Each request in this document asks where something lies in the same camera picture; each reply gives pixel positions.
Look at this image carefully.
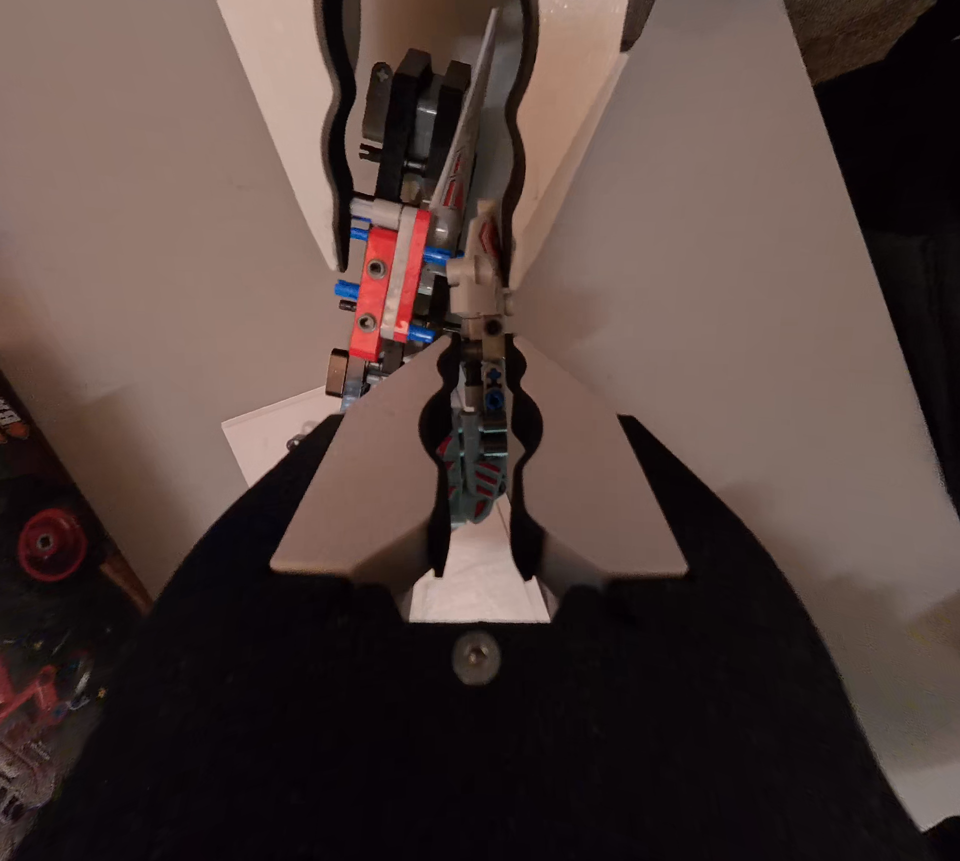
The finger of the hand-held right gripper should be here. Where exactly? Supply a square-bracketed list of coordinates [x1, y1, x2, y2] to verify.
[498, 0, 704, 292]
[174, 0, 376, 273]

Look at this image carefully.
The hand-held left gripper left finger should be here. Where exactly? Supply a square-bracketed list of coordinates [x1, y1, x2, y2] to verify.
[268, 337, 455, 600]

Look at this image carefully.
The grey desk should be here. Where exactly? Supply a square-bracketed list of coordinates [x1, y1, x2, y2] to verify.
[0, 0, 960, 832]

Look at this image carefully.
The grey toy brick model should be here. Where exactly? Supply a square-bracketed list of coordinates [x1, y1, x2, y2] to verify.
[326, 6, 526, 532]

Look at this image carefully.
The dark toy set box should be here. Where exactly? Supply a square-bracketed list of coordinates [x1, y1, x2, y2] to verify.
[0, 366, 151, 832]

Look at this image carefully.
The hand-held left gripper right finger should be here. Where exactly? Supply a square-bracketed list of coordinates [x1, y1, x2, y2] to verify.
[508, 337, 691, 606]

